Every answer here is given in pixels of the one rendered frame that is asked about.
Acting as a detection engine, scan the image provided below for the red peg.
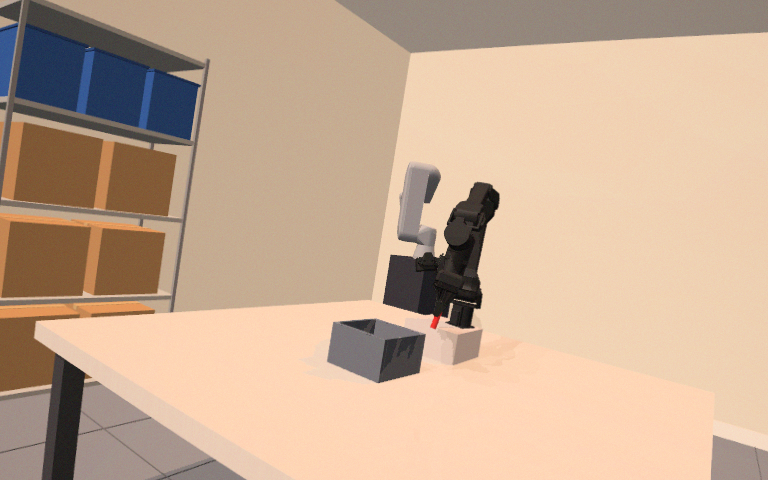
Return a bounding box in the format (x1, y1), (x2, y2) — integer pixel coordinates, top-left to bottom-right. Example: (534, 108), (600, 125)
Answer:
(431, 313), (442, 330)

